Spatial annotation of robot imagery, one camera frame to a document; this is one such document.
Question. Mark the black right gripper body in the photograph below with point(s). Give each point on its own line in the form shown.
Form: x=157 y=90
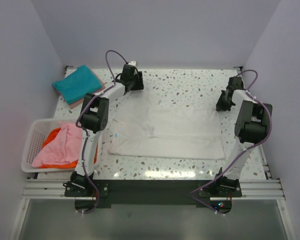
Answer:
x=228 y=102

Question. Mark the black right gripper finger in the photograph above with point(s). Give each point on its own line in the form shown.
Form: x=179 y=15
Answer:
x=227 y=108
x=220 y=105

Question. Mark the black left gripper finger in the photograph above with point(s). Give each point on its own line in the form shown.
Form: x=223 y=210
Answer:
x=130 y=87
x=140 y=83

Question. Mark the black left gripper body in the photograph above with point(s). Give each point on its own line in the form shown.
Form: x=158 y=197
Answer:
x=134 y=80

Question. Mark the white t shirt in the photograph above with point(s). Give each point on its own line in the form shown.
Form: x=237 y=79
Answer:
x=145 y=127

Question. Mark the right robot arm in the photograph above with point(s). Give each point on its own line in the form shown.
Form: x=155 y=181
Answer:
x=251 y=129

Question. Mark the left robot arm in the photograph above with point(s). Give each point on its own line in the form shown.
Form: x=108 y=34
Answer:
x=93 y=119

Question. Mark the folded teal t shirt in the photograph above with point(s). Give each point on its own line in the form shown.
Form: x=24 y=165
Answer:
x=79 y=83

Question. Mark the folded pink t shirt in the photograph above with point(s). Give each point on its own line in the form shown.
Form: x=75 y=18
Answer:
x=94 y=92

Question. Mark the crumpled pink t shirt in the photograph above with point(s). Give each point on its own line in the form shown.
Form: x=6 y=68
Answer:
x=60 y=147

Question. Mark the crumpled orange t shirt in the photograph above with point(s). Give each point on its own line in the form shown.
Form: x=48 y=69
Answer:
x=52 y=137

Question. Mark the white plastic basket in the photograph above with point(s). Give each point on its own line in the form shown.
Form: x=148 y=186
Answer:
x=53 y=145

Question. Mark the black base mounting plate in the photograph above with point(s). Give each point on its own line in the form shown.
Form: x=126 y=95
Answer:
x=104 y=194

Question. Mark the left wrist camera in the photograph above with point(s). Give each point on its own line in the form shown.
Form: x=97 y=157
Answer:
x=133 y=63

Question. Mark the aluminium frame rail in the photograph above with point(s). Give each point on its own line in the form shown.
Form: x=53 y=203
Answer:
x=48 y=215

